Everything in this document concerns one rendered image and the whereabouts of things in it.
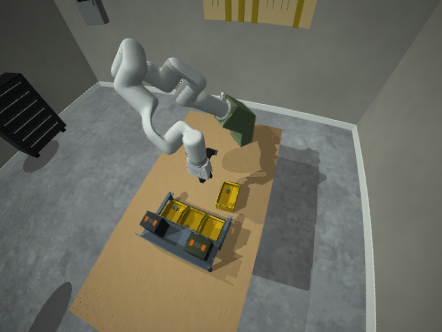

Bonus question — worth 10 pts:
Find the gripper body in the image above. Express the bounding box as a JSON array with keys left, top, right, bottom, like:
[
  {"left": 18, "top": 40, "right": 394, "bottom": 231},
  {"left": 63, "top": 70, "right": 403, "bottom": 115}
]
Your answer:
[{"left": 187, "top": 158, "right": 212, "bottom": 180}]

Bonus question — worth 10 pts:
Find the yellow bin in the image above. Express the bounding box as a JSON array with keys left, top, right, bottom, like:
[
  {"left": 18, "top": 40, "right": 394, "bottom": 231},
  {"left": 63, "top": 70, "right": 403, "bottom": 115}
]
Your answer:
[
  {"left": 198, "top": 215, "right": 226, "bottom": 241},
  {"left": 178, "top": 207, "right": 207, "bottom": 233},
  {"left": 215, "top": 181, "right": 241, "bottom": 213},
  {"left": 160, "top": 200, "right": 188, "bottom": 224}
]

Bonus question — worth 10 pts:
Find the dark grey case with handle slot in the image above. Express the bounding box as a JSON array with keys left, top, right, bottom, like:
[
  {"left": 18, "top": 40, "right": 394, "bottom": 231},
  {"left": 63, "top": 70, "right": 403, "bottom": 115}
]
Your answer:
[{"left": 139, "top": 211, "right": 170, "bottom": 238}]

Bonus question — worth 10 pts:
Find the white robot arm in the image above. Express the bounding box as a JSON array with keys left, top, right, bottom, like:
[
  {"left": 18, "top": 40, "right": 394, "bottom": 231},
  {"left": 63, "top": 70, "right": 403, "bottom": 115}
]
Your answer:
[{"left": 111, "top": 38, "right": 232, "bottom": 166}]

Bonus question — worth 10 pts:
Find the dark green case with orange latches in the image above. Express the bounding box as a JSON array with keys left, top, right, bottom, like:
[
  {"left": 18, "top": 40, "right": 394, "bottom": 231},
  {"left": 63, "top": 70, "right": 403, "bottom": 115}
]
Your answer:
[{"left": 183, "top": 232, "right": 213, "bottom": 261}]

